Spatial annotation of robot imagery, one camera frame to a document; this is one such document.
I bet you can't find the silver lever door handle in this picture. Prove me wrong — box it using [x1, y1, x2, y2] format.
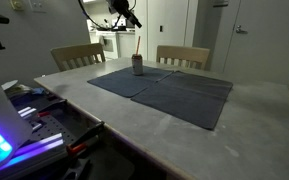
[235, 24, 249, 35]

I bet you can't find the red and silver soda can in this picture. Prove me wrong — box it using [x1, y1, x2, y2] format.
[131, 53, 145, 77]

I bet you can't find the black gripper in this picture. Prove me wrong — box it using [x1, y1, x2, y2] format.
[111, 0, 144, 29]

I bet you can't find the light wooden slat-back chair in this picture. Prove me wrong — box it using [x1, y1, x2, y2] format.
[155, 44, 211, 70]
[49, 42, 107, 72]

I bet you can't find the yellowish wall thermostat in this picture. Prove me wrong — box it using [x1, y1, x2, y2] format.
[10, 0, 25, 11]

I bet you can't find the black clamp with orange handle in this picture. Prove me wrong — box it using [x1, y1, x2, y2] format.
[37, 98, 68, 118]
[66, 120, 106, 158]

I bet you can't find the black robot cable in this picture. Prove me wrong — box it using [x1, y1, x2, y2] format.
[77, 0, 119, 32]

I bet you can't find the silver aluminium rail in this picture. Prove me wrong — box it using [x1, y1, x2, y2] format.
[0, 132, 67, 179]
[17, 105, 39, 120]

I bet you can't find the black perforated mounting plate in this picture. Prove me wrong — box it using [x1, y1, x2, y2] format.
[27, 113, 97, 148]

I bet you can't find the white light switch plate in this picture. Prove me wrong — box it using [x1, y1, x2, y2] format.
[28, 0, 48, 14]

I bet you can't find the dark blue cloth mat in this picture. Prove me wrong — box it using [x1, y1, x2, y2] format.
[130, 70, 234, 131]
[87, 66, 174, 98]

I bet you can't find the white room door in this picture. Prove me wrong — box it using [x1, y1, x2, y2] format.
[222, 0, 289, 86]

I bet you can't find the red drinking straw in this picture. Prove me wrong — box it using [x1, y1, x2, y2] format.
[135, 35, 142, 57]

